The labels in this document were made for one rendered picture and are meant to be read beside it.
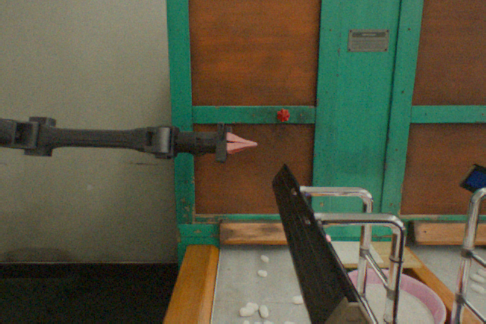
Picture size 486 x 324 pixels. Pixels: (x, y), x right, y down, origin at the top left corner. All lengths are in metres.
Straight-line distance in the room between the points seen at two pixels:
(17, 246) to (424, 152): 2.52
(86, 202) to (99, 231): 0.21
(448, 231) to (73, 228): 2.16
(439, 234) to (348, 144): 0.44
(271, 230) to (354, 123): 0.47
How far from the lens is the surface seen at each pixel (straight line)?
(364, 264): 0.87
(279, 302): 1.03
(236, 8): 1.15
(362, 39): 1.19
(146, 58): 2.14
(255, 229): 1.19
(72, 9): 2.32
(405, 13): 1.24
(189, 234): 1.26
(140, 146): 0.90
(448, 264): 1.38
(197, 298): 1.01
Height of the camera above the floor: 1.36
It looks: 12 degrees down
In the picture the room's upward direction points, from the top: straight up
